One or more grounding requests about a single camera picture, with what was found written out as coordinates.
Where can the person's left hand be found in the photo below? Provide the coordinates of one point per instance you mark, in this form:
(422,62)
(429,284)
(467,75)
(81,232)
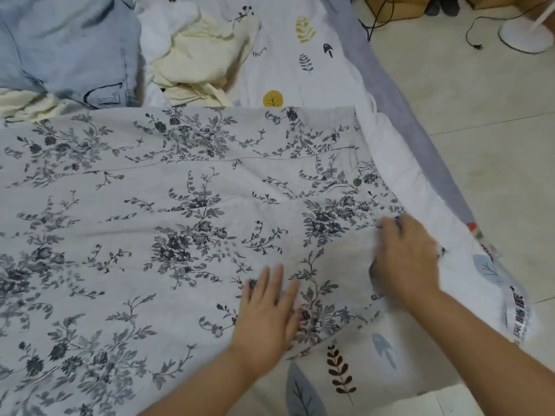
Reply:
(269,325)

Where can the person's right hand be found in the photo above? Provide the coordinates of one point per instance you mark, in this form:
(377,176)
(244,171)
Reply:
(407,260)

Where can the bed with leaf print bedding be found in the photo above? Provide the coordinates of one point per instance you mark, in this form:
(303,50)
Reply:
(277,65)

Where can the light blue denim jeans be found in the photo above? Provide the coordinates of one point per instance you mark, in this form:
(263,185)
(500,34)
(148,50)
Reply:
(69,47)

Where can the person's right forearm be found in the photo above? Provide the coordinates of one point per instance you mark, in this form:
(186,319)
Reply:
(494,359)

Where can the person's left forearm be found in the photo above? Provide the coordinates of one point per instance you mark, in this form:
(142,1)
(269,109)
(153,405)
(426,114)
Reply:
(208,394)

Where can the white standing fan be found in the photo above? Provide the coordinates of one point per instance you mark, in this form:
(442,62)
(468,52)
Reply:
(525,39)

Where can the wooden dressing table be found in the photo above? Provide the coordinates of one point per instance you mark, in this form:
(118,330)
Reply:
(403,6)

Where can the dark shoe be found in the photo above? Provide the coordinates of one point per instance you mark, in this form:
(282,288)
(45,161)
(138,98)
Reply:
(450,4)
(433,4)

